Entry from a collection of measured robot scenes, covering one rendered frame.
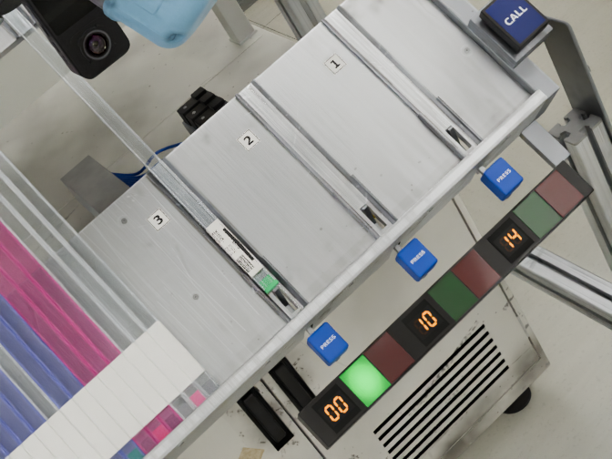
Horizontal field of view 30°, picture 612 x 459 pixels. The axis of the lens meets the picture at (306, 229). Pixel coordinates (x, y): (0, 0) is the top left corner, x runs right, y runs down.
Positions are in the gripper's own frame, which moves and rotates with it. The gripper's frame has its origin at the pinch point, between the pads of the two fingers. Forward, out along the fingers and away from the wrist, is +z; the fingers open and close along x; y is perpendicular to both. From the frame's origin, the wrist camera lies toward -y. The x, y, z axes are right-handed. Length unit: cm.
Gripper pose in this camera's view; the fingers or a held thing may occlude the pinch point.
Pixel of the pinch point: (34, 13)
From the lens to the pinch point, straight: 99.7
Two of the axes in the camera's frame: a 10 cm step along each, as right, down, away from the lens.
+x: -7.2, 6.6, -2.0
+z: -1.9, 0.8, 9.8
